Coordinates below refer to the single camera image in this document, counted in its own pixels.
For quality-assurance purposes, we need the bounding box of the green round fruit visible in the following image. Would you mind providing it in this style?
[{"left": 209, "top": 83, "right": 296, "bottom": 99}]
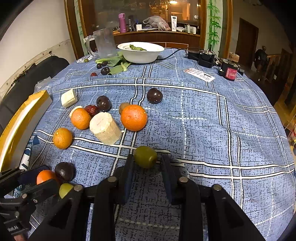
[{"left": 133, "top": 146, "right": 158, "bottom": 169}]

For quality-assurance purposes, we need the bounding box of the small orange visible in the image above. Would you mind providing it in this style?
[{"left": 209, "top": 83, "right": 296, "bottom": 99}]
[{"left": 53, "top": 128, "right": 73, "bottom": 150}]

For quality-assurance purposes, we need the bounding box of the large orange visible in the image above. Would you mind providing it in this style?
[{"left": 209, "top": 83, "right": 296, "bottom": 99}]
[{"left": 121, "top": 104, "right": 147, "bottom": 132}]

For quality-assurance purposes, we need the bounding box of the medium orange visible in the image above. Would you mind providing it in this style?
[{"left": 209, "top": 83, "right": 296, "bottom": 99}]
[{"left": 70, "top": 108, "right": 91, "bottom": 130}]

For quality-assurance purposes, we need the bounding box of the round pale sugarcane slice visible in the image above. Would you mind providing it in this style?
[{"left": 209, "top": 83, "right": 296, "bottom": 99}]
[{"left": 69, "top": 105, "right": 82, "bottom": 118}]

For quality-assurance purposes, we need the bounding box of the green fruit bottom left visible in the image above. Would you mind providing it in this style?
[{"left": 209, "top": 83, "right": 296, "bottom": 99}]
[{"left": 59, "top": 183, "right": 74, "bottom": 199}]

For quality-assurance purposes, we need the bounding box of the dark plum near left gripper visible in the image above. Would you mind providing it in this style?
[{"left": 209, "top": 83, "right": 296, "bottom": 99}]
[{"left": 55, "top": 162, "right": 75, "bottom": 181}]

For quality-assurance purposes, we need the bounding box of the blue plaid tablecloth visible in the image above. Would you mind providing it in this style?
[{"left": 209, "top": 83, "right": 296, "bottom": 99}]
[{"left": 30, "top": 49, "right": 295, "bottom": 240}]

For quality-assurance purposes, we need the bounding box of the red jujube fruit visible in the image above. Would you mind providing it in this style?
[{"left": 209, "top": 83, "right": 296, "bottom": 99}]
[{"left": 84, "top": 105, "right": 99, "bottom": 117}]

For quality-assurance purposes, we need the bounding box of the brown kiwi fruit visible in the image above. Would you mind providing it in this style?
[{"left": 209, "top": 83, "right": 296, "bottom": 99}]
[{"left": 118, "top": 102, "right": 130, "bottom": 114}]

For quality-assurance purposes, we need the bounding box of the dark plum centre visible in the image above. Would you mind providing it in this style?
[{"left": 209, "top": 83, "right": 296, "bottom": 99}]
[{"left": 96, "top": 95, "right": 111, "bottom": 112}]

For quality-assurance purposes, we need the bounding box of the dark plum far right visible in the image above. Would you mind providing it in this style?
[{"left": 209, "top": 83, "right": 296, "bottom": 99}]
[{"left": 147, "top": 88, "right": 163, "bottom": 104}]

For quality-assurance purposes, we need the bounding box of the black sofa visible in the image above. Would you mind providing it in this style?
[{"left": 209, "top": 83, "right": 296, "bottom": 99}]
[{"left": 1, "top": 56, "right": 69, "bottom": 132}]

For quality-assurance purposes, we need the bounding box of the white paper card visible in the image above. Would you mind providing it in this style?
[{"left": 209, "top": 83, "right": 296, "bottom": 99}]
[{"left": 184, "top": 68, "right": 215, "bottom": 82}]

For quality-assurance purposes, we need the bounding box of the small dark plum near greens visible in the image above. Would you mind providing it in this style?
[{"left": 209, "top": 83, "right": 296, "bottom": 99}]
[{"left": 100, "top": 66, "right": 110, "bottom": 75}]

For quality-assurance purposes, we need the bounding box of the green leafy vegetable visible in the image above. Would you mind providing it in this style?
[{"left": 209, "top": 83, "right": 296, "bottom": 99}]
[{"left": 95, "top": 51, "right": 131, "bottom": 75}]

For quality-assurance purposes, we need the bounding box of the black jar red label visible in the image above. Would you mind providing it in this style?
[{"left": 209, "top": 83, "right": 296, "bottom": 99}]
[{"left": 218, "top": 59, "right": 239, "bottom": 81}]

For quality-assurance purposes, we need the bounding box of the black electronic device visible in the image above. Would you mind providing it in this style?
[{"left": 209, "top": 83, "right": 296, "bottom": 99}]
[{"left": 187, "top": 50, "right": 221, "bottom": 68}]

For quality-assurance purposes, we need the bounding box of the white bowl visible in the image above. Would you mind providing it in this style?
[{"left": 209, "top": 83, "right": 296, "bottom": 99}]
[{"left": 117, "top": 42, "right": 165, "bottom": 64}]

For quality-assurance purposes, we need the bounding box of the clear plastic pitcher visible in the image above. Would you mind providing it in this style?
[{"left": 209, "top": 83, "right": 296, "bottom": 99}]
[{"left": 86, "top": 28, "right": 117, "bottom": 58}]

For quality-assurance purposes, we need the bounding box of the pink thermos bottle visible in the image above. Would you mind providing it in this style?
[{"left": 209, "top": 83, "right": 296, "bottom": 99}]
[{"left": 118, "top": 13, "right": 127, "bottom": 33}]

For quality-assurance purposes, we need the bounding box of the plastic bag on shelf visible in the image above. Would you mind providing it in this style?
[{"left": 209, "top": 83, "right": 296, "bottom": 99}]
[{"left": 142, "top": 16, "right": 171, "bottom": 31}]

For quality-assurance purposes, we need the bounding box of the white tube on shelf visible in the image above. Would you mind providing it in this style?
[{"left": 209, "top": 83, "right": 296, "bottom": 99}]
[{"left": 171, "top": 15, "right": 177, "bottom": 32}]

